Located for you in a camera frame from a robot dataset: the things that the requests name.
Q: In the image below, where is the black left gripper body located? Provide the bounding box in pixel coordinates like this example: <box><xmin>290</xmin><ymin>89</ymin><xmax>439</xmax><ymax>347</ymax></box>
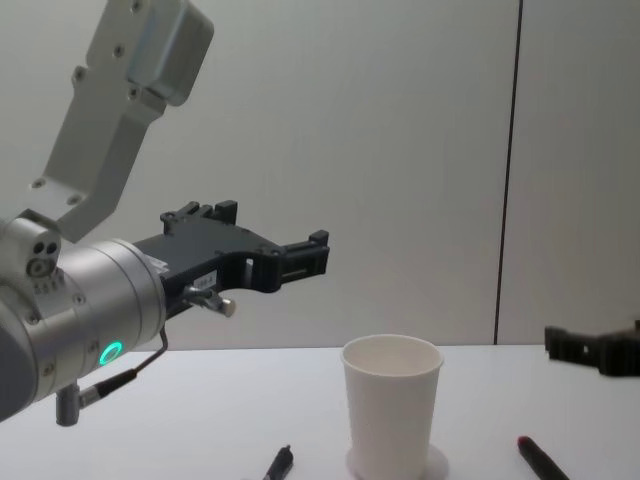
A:
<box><xmin>131</xmin><ymin>217</ymin><xmax>280</xmax><ymax>321</ymax></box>

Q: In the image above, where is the thin dark gripper cable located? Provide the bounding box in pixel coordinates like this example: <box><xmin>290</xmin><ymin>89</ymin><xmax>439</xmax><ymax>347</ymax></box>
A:
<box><xmin>79</xmin><ymin>285</ymin><xmax>237</xmax><ymax>401</ymax></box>

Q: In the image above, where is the red tipped dark marker pen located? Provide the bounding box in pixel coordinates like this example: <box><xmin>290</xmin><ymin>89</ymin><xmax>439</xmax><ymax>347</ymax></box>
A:
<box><xmin>516</xmin><ymin>435</ymin><xmax>567</xmax><ymax>480</ymax></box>

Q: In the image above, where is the white paper cup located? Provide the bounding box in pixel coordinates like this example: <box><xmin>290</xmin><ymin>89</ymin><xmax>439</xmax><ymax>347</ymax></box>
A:
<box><xmin>341</xmin><ymin>333</ymin><xmax>445</xmax><ymax>474</ymax></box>

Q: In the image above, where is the round white coaster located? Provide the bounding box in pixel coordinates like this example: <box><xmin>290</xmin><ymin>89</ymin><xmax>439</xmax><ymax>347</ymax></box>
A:
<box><xmin>345</xmin><ymin>432</ymin><xmax>451</xmax><ymax>477</ymax></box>

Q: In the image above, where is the black marker pen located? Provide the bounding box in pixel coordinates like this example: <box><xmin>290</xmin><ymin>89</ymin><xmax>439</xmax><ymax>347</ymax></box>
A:
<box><xmin>259</xmin><ymin>443</ymin><xmax>296</xmax><ymax>480</ymax></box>

